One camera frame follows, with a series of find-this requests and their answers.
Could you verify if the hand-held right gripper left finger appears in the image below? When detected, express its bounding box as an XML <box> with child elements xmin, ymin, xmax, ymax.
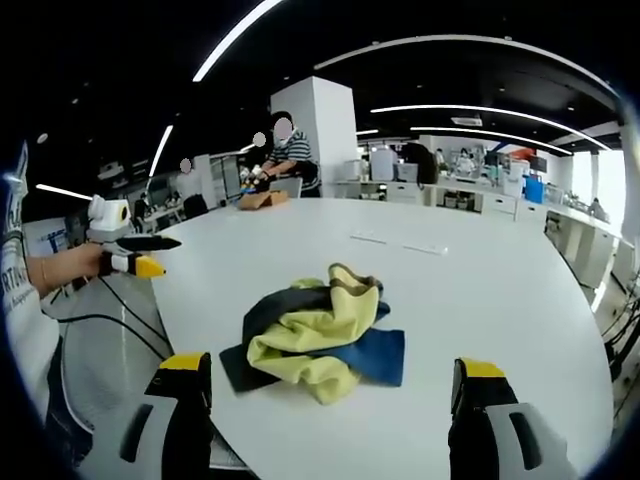
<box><xmin>118</xmin><ymin>351</ymin><xmax>214</xmax><ymax>480</ymax></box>

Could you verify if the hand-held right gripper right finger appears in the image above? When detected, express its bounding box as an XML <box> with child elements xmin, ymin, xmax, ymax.
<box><xmin>448</xmin><ymin>356</ymin><xmax>576</xmax><ymax>480</ymax></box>

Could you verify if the yellow and dark garment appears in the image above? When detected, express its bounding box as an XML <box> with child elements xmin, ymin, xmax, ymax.
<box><xmin>242</xmin><ymin>262</ymin><xmax>386</xmax><ymax>407</ymax></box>

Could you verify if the person's left hand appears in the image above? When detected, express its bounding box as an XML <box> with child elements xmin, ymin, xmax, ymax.
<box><xmin>58</xmin><ymin>244</ymin><xmax>105</xmax><ymax>287</ymax></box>

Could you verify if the black office chair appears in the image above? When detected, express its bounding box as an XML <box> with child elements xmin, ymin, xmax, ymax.
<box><xmin>181</xmin><ymin>193</ymin><xmax>210</xmax><ymax>220</ymax></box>

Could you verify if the short ceiling light strip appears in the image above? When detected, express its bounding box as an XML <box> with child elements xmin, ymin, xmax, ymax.
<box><xmin>148</xmin><ymin>124</ymin><xmax>175</xmax><ymax>179</ymax></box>

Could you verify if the white pillar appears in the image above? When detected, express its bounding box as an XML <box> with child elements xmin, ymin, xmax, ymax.
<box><xmin>269</xmin><ymin>75</ymin><xmax>359</xmax><ymax>199</ymax></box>

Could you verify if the white cabinet row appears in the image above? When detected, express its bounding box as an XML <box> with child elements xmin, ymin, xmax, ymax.
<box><xmin>333</xmin><ymin>178</ymin><xmax>549</xmax><ymax>224</ymax></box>

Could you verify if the long ceiling light strip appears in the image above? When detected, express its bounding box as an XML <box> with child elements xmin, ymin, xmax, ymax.
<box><xmin>191</xmin><ymin>0</ymin><xmax>286</xmax><ymax>84</ymax></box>

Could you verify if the blue bin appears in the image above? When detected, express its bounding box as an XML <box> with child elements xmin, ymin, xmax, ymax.
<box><xmin>524</xmin><ymin>175</ymin><xmax>546</xmax><ymax>204</ymax></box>

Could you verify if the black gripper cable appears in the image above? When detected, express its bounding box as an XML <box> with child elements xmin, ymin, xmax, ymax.
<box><xmin>48</xmin><ymin>276</ymin><xmax>175</xmax><ymax>362</ymax></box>

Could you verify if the bundle of black cables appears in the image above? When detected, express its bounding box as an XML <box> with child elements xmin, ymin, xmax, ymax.
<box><xmin>601</xmin><ymin>283</ymin><xmax>640</xmax><ymax>384</ymax></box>

